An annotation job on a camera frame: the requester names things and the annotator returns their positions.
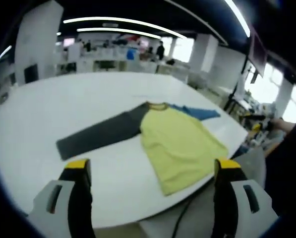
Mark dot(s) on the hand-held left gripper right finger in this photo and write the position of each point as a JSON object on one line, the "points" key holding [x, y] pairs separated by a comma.
{"points": [[227, 198]]}

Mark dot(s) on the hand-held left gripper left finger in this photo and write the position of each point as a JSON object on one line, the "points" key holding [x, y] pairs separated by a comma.
{"points": [[78, 188]]}

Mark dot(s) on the black metal stand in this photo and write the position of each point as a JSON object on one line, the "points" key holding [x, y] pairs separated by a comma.
{"points": [[227, 105]]}

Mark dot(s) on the long ceiling light strip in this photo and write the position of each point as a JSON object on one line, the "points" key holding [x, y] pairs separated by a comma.
{"points": [[113, 18]]}

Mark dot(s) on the bright display screen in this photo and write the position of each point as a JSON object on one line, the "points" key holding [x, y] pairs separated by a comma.
{"points": [[69, 42]]}

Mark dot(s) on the yellow blue grey long-sleeve garment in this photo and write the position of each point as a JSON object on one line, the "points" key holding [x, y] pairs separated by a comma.
{"points": [[177, 148]]}

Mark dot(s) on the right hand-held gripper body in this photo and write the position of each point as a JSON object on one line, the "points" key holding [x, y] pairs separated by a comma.
{"points": [[267, 124]]}

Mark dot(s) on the blue hanging cloth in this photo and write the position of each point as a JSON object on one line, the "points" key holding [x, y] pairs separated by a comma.
{"points": [[131, 54]]}

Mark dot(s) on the hanging dark monitor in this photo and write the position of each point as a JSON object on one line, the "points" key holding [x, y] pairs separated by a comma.
{"points": [[258, 54]]}

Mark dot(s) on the person's dark clothing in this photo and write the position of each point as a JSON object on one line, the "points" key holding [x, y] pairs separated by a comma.
{"points": [[286, 173]]}

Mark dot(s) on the grey mesh chair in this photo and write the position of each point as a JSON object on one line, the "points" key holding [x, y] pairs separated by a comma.
{"points": [[199, 210]]}

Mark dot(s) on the black cabinet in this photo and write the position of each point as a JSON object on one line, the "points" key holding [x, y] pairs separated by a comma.
{"points": [[30, 74]]}

